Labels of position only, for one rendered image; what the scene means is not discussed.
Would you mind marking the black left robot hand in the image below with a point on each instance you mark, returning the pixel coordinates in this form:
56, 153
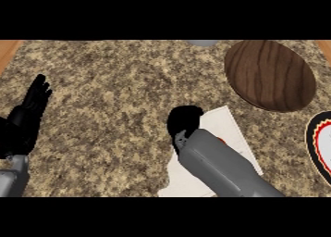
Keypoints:
23, 120

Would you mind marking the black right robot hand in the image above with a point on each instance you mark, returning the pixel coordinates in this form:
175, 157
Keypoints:
185, 121

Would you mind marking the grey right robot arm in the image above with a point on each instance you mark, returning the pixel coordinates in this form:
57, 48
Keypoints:
225, 166

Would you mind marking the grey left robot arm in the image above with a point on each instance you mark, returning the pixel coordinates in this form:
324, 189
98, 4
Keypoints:
10, 179

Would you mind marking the white placemat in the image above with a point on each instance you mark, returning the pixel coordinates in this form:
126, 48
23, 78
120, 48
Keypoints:
228, 129

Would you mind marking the brown wooden bowl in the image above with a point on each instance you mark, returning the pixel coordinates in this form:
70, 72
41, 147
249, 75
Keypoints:
269, 75

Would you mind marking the grey round object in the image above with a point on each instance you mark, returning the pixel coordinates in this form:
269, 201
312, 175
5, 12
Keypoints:
203, 42

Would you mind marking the black red white plate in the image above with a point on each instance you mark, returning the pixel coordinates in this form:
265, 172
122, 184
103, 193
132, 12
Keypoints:
327, 148

